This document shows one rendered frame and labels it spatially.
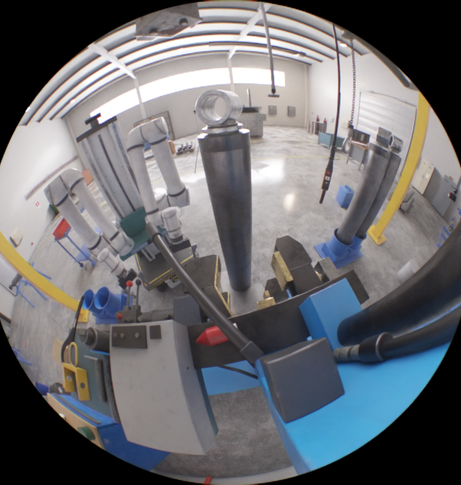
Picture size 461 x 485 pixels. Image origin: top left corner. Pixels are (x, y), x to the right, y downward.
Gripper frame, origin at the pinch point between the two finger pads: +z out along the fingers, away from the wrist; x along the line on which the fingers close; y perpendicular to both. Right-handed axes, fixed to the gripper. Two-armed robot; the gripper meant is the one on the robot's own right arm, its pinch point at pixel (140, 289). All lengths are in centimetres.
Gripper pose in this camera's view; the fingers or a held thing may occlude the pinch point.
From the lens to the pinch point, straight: 103.2
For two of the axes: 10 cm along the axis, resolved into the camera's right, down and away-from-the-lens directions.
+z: 4.5, 7.1, 5.3
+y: -5.9, -2.1, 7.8
